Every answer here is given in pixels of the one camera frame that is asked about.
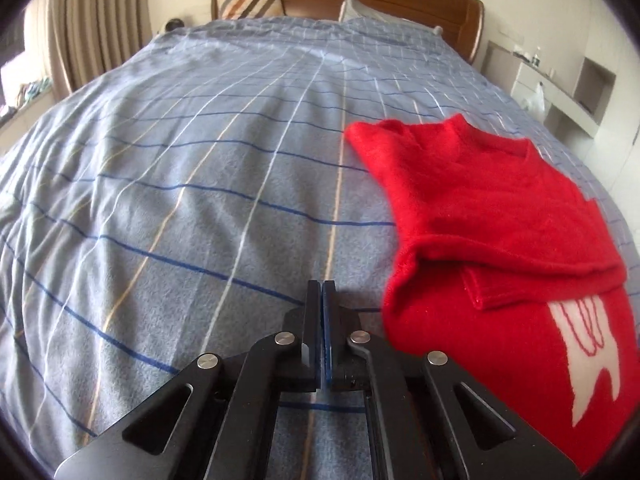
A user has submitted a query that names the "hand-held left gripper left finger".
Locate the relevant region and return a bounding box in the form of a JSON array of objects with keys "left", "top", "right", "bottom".
[{"left": 54, "top": 280, "right": 322, "bottom": 480}]

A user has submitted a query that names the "white desk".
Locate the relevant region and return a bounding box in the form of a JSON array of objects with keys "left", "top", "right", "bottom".
[{"left": 487, "top": 40, "right": 618, "bottom": 138}]

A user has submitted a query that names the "striped cushion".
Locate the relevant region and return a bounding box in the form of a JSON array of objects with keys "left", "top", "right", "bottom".
[{"left": 217, "top": 0, "right": 285, "bottom": 21}]

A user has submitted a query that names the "red rabbit print sweater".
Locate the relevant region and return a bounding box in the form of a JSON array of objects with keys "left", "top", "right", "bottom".
[{"left": 344, "top": 114, "right": 640, "bottom": 476}]

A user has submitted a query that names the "beige curtain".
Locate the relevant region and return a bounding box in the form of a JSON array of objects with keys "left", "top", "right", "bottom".
[{"left": 25, "top": 0, "right": 153, "bottom": 96}]

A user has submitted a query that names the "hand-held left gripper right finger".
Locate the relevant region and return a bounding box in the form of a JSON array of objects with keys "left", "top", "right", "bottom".
[{"left": 322, "top": 280, "right": 583, "bottom": 480}]

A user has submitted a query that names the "blue checked bed blanket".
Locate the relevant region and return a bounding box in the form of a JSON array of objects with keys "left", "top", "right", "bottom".
[{"left": 0, "top": 16, "right": 640, "bottom": 480}]

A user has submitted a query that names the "pile of clothes on sill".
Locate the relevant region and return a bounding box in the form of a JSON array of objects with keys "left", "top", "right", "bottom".
[{"left": 15, "top": 77, "right": 53, "bottom": 111}]

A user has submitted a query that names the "grey pillow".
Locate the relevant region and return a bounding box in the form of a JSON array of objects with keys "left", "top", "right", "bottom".
[{"left": 339, "top": 0, "right": 445, "bottom": 37}]

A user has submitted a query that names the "white plastic bag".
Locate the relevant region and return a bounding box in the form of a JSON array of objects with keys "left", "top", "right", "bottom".
[{"left": 522, "top": 81, "right": 547, "bottom": 116}]

